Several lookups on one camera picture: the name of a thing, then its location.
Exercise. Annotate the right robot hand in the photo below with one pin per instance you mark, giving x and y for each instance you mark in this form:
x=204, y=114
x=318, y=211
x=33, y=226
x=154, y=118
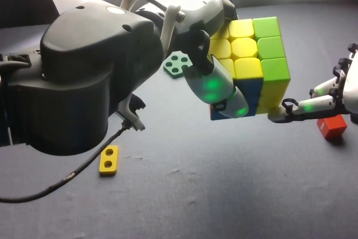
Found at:
x=321, y=102

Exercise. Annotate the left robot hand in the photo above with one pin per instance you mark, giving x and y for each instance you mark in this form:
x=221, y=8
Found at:
x=195, y=6

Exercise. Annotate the orange square block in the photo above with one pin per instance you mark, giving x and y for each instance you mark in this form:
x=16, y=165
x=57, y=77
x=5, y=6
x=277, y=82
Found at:
x=334, y=128

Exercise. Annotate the multicoloured puzzle cube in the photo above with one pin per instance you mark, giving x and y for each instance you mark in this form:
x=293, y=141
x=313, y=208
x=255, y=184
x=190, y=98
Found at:
x=268, y=54

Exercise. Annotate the green pentagon block with holes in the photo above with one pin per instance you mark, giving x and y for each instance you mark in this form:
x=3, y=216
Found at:
x=174, y=66

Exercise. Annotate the yellow two-hole block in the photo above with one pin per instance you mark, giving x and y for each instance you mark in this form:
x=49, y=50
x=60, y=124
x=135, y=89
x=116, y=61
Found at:
x=109, y=160

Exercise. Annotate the grey table cloth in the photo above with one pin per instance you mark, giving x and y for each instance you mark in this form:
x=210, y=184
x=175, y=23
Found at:
x=223, y=180

